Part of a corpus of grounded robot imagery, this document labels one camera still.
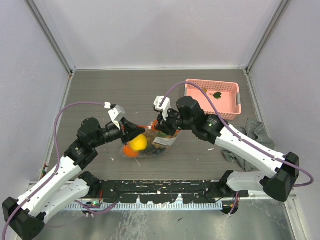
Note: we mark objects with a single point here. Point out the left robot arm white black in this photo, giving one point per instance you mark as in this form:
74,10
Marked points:
28,214

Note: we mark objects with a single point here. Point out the yellow lemon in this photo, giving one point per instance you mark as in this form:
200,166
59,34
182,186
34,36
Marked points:
139,143

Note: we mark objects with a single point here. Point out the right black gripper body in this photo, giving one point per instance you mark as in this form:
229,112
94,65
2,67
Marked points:
174,122

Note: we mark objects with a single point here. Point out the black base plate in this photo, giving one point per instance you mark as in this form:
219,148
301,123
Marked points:
159,191

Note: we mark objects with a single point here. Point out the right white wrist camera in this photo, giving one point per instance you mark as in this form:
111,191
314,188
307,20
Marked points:
162,105

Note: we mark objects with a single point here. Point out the brown longan bunch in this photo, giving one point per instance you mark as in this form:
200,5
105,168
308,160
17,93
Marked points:
159,138

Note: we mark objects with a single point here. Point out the clear zip bag orange zipper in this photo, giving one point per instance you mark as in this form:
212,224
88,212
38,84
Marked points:
141,155

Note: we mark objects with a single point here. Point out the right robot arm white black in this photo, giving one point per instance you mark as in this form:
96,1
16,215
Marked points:
277,172

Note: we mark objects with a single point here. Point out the red-orange persimmon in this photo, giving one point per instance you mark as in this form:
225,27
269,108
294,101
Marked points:
128,152

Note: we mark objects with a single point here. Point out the pink plastic basket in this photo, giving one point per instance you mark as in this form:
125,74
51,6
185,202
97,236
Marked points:
229,105

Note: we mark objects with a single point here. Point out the grey cloth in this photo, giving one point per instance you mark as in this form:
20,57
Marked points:
256,131

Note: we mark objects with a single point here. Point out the grey slotted cable duct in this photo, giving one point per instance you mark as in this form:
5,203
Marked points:
176,206

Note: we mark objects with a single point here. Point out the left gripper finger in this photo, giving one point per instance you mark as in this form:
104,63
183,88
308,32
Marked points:
130,129
126,138

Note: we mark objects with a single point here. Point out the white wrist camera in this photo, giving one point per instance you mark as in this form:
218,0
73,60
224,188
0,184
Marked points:
162,105
116,113

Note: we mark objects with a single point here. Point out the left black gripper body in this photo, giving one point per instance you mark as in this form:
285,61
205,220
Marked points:
112,132

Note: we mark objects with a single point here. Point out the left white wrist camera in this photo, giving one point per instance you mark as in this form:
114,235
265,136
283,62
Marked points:
116,113

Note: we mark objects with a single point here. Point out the loose green leaf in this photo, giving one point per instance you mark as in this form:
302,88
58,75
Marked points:
216,95

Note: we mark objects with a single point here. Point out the dark grapes with leaves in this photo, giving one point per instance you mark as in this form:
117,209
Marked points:
154,150

